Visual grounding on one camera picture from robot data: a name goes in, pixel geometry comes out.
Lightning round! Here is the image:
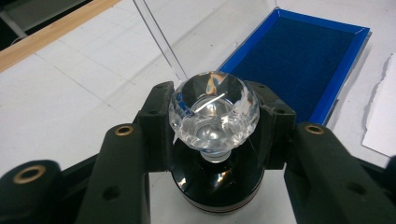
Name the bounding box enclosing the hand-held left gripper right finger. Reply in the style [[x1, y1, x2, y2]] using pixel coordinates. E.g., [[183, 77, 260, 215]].
[[245, 80, 396, 224]]

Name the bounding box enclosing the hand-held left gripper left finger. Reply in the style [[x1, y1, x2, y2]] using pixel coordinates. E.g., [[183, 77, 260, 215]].
[[74, 81, 176, 224]]

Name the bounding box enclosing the black stamp with clear knob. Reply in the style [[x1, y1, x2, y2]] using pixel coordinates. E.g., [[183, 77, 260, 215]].
[[168, 71, 266, 216]]

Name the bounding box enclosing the blue ink pad clear lid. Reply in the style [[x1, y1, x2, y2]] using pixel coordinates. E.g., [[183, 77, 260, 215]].
[[132, 0, 372, 126]]

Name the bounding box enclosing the white paper sheet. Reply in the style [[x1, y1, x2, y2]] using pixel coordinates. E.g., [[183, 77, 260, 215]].
[[361, 52, 396, 158]]

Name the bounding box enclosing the large white table cover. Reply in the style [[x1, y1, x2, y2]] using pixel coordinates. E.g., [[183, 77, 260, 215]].
[[0, 0, 396, 224]]

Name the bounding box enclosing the wooden table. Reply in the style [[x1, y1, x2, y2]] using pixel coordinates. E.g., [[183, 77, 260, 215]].
[[0, 0, 120, 73]]

